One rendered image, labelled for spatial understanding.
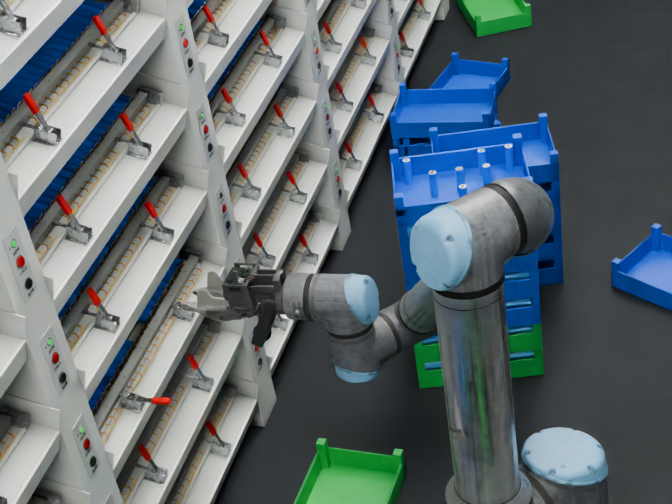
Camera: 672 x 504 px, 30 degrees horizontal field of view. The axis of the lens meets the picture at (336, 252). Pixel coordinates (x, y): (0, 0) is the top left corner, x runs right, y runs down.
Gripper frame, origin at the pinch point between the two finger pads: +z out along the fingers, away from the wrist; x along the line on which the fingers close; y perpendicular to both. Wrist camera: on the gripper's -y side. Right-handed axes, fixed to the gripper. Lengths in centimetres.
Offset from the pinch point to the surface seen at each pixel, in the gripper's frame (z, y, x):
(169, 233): 4.8, 12.3, -5.8
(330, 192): 8, -38, -93
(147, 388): 6.1, -8.2, 16.7
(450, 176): -36, -12, -61
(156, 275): 3.5, 10.3, 5.0
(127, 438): 4.7, -8.7, 29.6
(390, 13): 7, -22, -166
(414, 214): -33, -9, -42
